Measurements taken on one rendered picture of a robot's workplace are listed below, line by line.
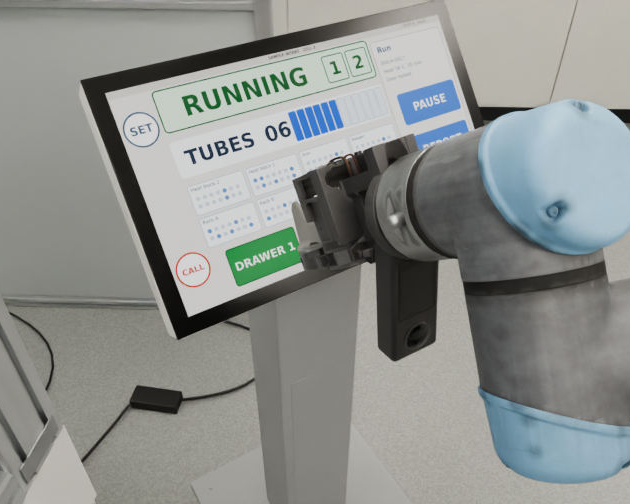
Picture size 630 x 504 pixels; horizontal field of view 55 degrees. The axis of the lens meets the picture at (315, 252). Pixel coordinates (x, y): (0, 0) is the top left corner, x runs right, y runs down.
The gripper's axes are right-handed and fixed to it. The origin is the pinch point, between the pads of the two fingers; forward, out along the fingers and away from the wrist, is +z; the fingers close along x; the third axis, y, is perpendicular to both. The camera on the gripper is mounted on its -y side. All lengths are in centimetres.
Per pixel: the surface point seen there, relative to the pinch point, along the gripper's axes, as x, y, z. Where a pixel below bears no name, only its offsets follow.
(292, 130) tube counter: -8.8, 14.0, 14.8
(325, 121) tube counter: -13.7, 13.9, 14.8
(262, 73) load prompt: -7.5, 21.7, 14.8
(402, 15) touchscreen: -30.4, 24.8, 14.9
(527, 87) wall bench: -198, 20, 163
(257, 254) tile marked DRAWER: 1.0, 0.9, 14.7
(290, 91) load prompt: -10.4, 18.7, 14.8
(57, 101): 6, 50, 113
